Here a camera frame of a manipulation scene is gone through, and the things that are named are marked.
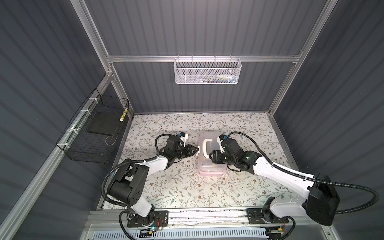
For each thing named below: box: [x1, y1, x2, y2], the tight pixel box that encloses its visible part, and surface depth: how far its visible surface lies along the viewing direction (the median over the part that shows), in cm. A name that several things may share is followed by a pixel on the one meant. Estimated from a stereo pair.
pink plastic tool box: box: [198, 130, 226, 177], surface depth 85 cm
